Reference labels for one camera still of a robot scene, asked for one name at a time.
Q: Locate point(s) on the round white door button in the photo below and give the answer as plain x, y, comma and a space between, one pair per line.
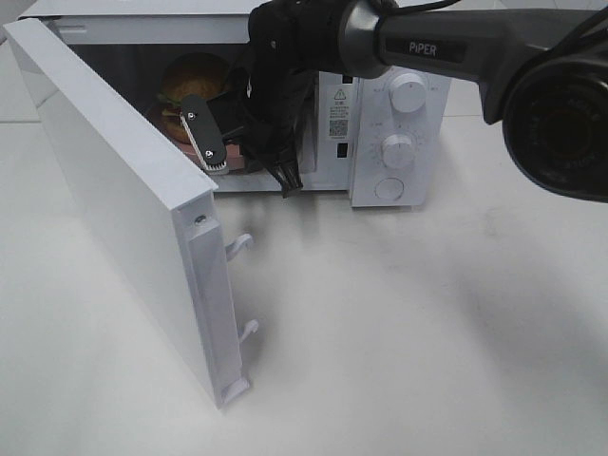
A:
390, 189

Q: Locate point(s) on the lower white timer knob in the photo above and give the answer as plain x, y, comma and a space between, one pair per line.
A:
397, 151

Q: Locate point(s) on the pink round plate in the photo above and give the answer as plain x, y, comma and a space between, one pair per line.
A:
168, 121

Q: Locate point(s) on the white warning label sticker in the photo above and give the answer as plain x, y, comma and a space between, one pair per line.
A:
338, 111

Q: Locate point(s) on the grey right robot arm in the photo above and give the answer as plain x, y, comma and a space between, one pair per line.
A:
541, 73

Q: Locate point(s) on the upper white power knob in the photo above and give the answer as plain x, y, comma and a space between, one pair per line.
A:
407, 92

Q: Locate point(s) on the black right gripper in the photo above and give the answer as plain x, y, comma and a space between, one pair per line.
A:
290, 42

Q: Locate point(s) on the burger with sesame bun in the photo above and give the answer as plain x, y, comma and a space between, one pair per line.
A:
198, 73

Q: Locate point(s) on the white microwave door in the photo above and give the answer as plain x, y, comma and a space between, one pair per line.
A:
151, 208

